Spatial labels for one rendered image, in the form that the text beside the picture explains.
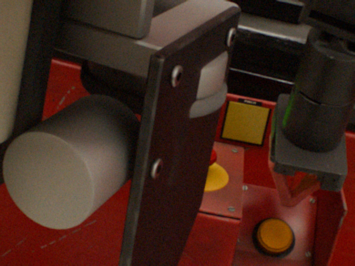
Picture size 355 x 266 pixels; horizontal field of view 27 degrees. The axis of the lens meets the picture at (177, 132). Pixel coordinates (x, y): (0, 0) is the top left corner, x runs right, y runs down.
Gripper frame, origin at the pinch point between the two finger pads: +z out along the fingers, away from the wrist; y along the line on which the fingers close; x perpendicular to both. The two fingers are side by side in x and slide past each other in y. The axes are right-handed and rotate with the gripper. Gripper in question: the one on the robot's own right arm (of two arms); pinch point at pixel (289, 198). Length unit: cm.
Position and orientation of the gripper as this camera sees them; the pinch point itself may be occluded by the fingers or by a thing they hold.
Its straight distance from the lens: 75.5
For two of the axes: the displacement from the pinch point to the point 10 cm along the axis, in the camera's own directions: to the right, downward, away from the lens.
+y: 1.3, -6.4, 7.5
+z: -1.2, 7.4, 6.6
